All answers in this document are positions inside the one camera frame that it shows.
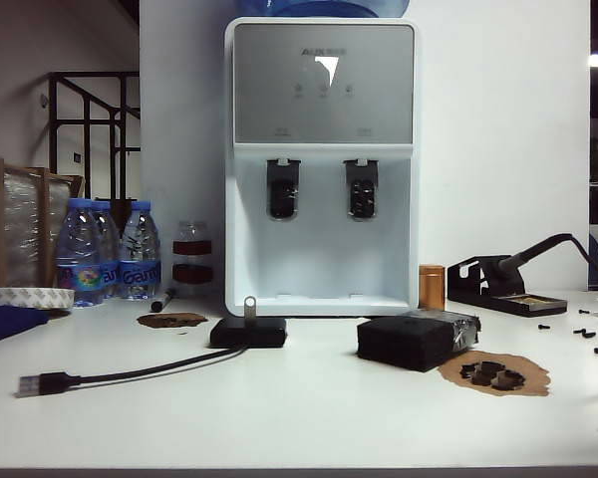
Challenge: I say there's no grey black soldering iron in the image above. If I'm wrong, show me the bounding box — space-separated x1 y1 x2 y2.
492 231 592 280

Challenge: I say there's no white double-sided tape roll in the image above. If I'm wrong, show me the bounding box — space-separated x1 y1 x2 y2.
0 286 75 310

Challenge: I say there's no black soldering iron cable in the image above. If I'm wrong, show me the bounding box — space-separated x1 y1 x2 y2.
572 232 598 274

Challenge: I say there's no black USB hub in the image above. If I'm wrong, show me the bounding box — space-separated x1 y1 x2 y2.
208 318 288 349

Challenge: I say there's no blue cloth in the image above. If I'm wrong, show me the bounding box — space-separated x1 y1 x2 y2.
0 306 50 349

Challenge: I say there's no glass jar with red bands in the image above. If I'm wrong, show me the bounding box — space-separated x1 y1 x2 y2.
170 218 214 295

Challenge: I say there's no black sponge block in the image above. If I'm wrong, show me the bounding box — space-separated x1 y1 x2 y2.
356 309 482 373

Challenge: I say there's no clear plastic water bottle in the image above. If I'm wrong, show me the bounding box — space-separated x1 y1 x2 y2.
92 199 124 300

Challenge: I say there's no black metal stair railing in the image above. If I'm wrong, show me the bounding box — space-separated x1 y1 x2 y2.
47 71 142 203

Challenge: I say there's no left plastic water bottle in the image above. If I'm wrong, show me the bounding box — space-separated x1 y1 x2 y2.
54 196 105 308

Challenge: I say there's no white AUX water dispenser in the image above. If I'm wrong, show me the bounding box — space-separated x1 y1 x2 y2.
223 17 423 319

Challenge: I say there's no black marker pen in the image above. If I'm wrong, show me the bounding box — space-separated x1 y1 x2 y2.
149 287 176 314

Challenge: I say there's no copper coloured cylinder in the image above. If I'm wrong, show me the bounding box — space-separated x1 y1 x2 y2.
418 263 448 311

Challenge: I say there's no right plastic water bottle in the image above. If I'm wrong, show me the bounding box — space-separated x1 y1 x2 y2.
117 199 161 300

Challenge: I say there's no black soldering iron stand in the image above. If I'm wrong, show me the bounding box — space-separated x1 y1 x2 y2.
447 254 569 318

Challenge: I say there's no wooden crate with bubble wrap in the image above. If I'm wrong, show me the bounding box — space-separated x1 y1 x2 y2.
0 154 86 290

